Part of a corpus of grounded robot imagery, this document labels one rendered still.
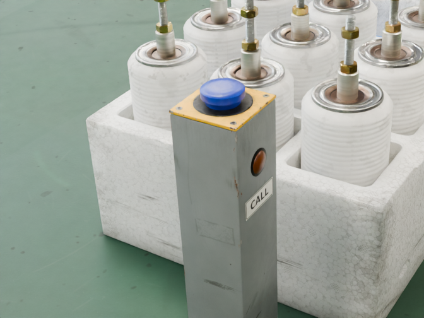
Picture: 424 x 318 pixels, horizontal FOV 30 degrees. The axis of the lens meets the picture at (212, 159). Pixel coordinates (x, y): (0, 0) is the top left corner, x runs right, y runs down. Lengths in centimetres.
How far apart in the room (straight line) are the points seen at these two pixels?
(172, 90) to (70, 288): 28
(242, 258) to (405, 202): 21
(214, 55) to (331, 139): 25
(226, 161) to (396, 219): 24
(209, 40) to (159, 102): 12
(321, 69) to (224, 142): 31
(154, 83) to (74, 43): 75
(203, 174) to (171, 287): 30
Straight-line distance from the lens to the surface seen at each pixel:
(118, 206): 103
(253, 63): 88
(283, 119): 89
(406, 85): 92
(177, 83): 93
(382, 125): 84
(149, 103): 94
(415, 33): 101
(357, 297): 89
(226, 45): 101
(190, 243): 77
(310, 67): 96
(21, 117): 140
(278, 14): 111
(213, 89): 69
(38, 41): 170
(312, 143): 84
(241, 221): 72
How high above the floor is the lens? 65
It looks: 32 degrees down
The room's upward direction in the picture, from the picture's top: 3 degrees counter-clockwise
